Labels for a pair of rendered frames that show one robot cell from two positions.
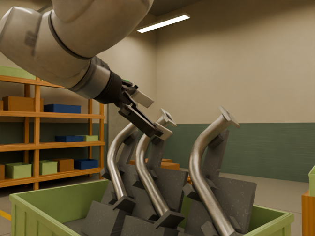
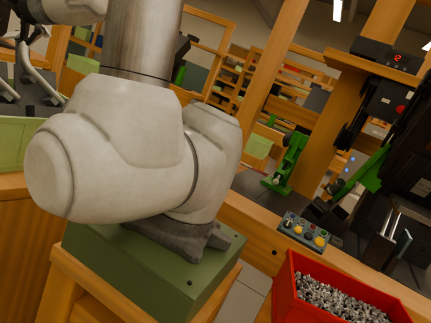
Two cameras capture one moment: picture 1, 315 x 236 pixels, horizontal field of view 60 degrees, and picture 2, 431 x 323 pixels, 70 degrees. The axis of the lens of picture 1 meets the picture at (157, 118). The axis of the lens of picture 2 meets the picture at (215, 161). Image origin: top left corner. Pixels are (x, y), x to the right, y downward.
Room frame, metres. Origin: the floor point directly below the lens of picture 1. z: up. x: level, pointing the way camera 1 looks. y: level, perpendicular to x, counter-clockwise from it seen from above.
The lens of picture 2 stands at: (0.41, 1.16, 1.27)
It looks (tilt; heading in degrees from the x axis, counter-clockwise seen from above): 15 degrees down; 245
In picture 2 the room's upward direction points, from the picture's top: 23 degrees clockwise
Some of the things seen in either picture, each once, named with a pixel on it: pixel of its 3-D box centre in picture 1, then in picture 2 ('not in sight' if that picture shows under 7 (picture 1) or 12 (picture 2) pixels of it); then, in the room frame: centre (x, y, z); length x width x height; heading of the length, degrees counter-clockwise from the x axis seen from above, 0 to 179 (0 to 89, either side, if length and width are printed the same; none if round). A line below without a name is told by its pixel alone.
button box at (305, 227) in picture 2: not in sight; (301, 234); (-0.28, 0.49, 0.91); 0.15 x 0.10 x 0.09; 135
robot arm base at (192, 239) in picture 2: not in sight; (185, 218); (0.17, 0.61, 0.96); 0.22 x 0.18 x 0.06; 146
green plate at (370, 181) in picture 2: not in sight; (374, 170); (-0.53, 0.40, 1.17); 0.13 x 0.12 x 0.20; 135
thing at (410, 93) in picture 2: not in sight; (393, 104); (-0.69, 0.18, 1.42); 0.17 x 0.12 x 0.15; 135
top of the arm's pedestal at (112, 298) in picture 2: not in sight; (158, 263); (0.18, 0.60, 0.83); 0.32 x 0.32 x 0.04; 46
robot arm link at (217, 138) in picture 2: not in sight; (196, 158); (0.19, 0.61, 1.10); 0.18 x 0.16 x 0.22; 36
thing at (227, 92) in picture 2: not in sight; (251, 91); (-4.44, -8.77, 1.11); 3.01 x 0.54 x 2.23; 139
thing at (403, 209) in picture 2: not in sight; (414, 207); (-0.61, 0.53, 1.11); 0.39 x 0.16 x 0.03; 45
